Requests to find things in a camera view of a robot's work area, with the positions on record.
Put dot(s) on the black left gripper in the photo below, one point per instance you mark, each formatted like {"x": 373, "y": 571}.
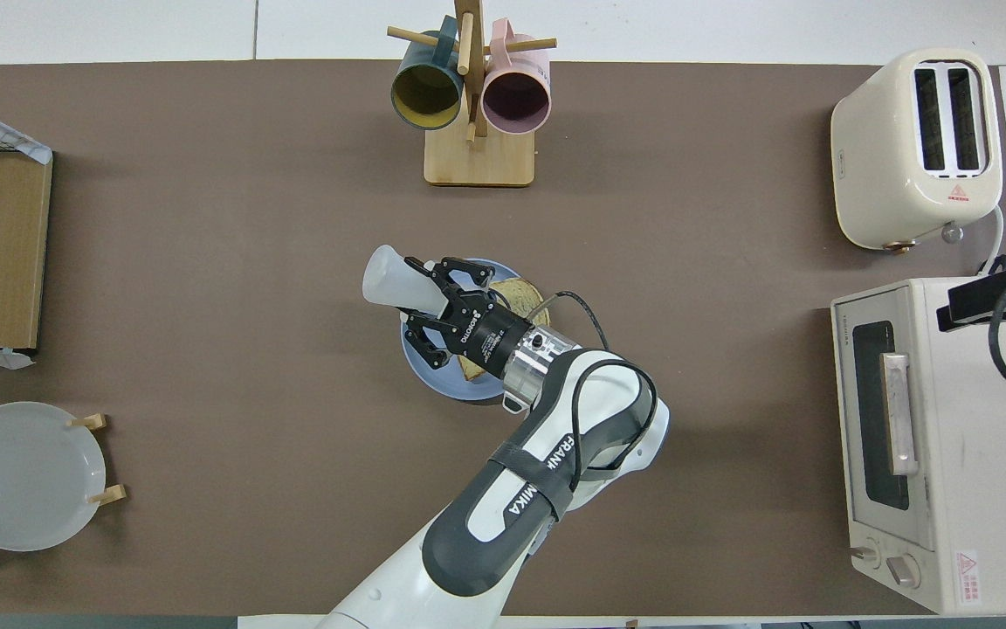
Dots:
{"x": 490, "y": 336}

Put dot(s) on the white seasoning bottle blue cap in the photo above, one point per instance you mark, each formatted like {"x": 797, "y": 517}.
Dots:
{"x": 389, "y": 279}

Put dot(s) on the toasted bread slice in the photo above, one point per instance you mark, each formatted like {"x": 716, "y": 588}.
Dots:
{"x": 522, "y": 297}

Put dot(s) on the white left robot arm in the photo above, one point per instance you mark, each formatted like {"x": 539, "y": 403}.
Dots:
{"x": 503, "y": 524}

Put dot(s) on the blue round plate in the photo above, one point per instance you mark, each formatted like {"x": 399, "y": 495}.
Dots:
{"x": 433, "y": 383}

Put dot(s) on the wooden plate rack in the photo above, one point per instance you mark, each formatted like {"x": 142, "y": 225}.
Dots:
{"x": 110, "y": 495}

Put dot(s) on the grey round plate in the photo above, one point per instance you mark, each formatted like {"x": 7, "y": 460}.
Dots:
{"x": 23, "y": 476}

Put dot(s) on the wooden mug tree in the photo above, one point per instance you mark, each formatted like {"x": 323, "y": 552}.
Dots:
{"x": 477, "y": 162}

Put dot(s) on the white toaster oven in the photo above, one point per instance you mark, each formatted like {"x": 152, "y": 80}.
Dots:
{"x": 974, "y": 454}

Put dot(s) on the cream two-slot toaster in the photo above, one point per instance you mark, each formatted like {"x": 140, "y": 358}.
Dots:
{"x": 887, "y": 157}

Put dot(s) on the dark teal mug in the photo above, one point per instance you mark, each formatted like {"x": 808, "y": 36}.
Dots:
{"x": 426, "y": 96}

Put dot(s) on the pink mug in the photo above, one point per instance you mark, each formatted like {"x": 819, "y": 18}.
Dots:
{"x": 516, "y": 100}

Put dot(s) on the brown table mat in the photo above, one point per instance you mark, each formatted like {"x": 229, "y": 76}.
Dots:
{"x": 206, "y": 218}

